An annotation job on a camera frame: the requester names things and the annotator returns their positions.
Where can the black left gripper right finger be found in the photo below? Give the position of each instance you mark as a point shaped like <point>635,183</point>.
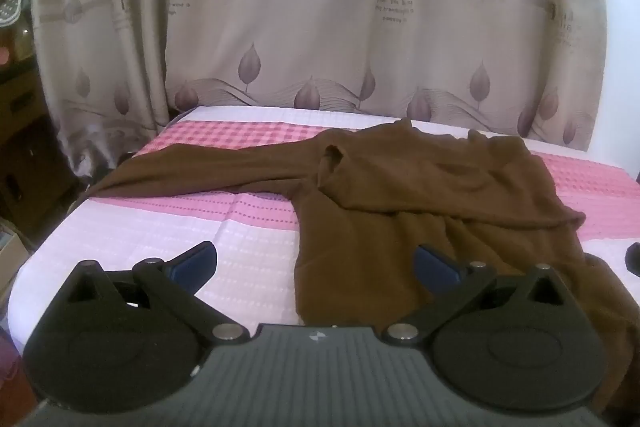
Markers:
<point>520,344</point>

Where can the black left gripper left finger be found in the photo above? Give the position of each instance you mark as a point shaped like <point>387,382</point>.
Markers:
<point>128,337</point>

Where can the cardboard box on floor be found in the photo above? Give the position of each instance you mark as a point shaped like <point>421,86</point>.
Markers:
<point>13,255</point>

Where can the black gripper tip at right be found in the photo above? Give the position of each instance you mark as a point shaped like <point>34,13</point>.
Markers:
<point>632,259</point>

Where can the pink checkered bed sheet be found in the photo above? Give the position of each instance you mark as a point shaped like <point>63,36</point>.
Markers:
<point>256,236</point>

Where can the dark wooden cabinet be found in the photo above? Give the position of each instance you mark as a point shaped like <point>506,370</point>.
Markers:
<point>37,186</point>

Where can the brown knit sweater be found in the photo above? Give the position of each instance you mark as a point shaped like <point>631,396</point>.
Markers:
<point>364,200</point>

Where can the clutter on cabinet top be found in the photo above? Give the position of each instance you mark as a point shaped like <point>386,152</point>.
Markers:
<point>17,40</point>

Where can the beige leaf print curtain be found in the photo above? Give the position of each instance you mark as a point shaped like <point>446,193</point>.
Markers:
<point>115,71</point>

